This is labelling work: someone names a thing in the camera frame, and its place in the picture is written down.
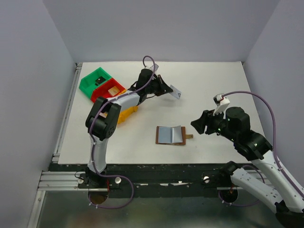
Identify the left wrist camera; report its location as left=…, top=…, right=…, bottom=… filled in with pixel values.
left=145, top=64, right=159, bottom=72

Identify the black card in green bin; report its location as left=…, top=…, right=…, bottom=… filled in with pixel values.
left=95, top=76, right=106, bottom=86

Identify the brown leather card holder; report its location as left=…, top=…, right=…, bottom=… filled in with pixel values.
left=155, top=126, right=194, bottom=146

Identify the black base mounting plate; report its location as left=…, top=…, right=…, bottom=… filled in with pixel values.
left=48, top=162, right=244, bottom=202

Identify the aluminium rail frame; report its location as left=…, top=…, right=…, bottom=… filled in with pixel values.
left=26, top=62, right=83, bottom=228

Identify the yellow plastic bin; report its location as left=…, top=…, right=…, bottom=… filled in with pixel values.
left=117, top=106, right=138, bottom=124

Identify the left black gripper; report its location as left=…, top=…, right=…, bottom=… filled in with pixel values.
left=145, top=75, right=173, bottom=96

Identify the red plastic bin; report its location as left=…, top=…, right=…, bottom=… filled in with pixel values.
left=91, top=78, right=126, bottom=103

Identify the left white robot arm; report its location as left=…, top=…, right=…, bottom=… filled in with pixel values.
left=85, top=68, right=173, bottom=188

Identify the gold card in red bin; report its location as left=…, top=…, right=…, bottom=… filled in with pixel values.
left=108, top=86, right=120, bottom=96

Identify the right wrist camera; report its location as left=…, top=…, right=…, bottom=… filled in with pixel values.
left=213, top=94, right=230, bottom=116

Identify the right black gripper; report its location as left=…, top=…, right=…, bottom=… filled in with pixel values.
left=190, top=105, right=238, bottom=142

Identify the green plastic bin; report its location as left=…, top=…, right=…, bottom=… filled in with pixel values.
left=79, top=67, right=112, bottom=99

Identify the silver VIP credit card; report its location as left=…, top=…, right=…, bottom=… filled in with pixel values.
left=170, top=85, right=181, bottom=99

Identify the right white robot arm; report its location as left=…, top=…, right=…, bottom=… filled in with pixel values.
left=190, top=107, right=304, bottom=228

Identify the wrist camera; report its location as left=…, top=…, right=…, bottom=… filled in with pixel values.
left=145, top=64, right=159, bottom=72
left=213, top=94, right=230, bottom=116

